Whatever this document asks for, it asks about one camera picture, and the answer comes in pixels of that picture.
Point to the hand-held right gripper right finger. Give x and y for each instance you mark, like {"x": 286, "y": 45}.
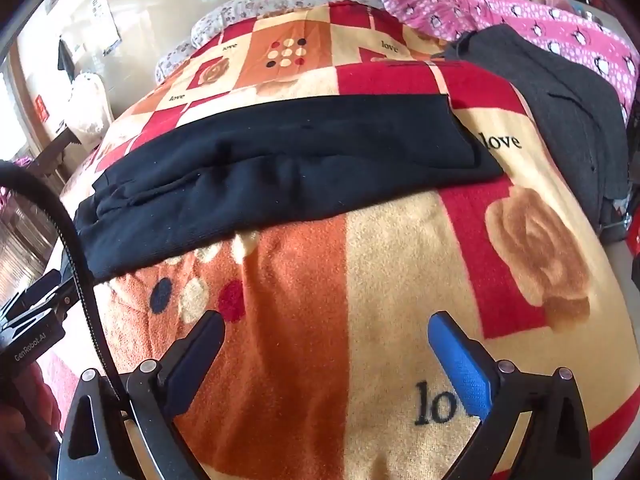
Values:
{"x": 462, "y": 370}

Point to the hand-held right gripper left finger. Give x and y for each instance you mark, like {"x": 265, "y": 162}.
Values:
{"x": 197, "y": 355}

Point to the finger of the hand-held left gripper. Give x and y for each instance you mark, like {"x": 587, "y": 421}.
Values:
{"x": 67, "y": 290}

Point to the black pants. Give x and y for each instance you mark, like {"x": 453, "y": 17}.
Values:
{"x": 275, "y": 180}

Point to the printed checkered blanket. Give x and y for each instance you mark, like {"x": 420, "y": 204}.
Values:
{"x": 310, "y": 310}

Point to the purple cloth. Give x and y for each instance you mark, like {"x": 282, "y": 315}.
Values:
{"x": 22, "y": 161}

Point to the dark wooden table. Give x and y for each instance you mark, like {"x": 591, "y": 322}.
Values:
{"x": 55, "y": 145}

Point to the window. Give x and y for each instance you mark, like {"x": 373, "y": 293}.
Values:
{"x": 10, "y": 115}

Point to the dark hanging garment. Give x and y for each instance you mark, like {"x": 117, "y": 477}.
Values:
{"x": 65, "y": 55}

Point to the dark grey garment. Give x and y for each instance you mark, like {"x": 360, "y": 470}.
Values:
{"x": 560, "y": 90}

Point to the pink penguin blanket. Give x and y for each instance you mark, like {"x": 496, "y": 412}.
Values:
{"x": 500, "y": 5}

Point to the red wall sign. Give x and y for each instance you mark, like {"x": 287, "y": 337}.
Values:
{"x": 42, "y": 107}

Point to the wall calendar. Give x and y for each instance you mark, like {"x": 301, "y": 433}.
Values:
{"x": 106, "y": 20}

